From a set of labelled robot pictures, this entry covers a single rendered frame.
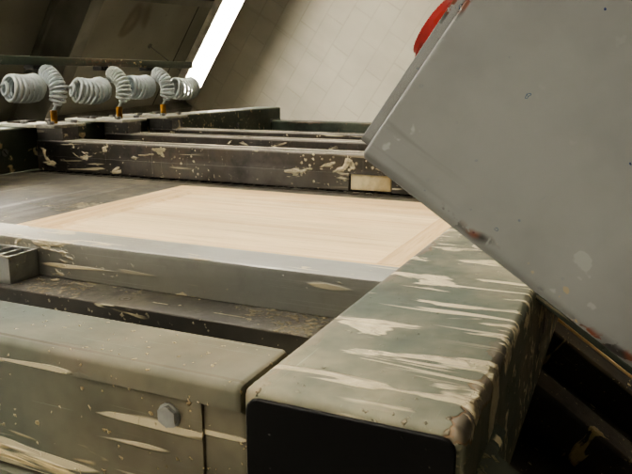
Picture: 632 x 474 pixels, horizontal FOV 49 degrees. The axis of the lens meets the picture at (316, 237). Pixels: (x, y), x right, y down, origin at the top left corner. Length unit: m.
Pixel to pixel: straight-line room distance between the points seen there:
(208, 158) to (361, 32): 5.25
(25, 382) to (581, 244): 0.35
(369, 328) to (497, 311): 0.10
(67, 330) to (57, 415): 0.05
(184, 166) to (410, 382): 1.15
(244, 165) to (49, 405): 0.99
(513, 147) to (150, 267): 0.48
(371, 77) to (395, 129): 6.30
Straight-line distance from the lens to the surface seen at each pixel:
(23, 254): 0.80
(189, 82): 2.13
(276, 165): 1.38
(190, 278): 0.69
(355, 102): 6.68
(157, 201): 1.14
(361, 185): 1.31
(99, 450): 0.47
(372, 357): 0.42
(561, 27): 0.30
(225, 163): 1.44
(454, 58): 0.30
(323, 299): 0.63
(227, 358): 0.42
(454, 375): 0.40
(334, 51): 6.74
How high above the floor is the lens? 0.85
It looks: 12 degrees up
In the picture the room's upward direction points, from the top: 50 degrees counter-clockwise
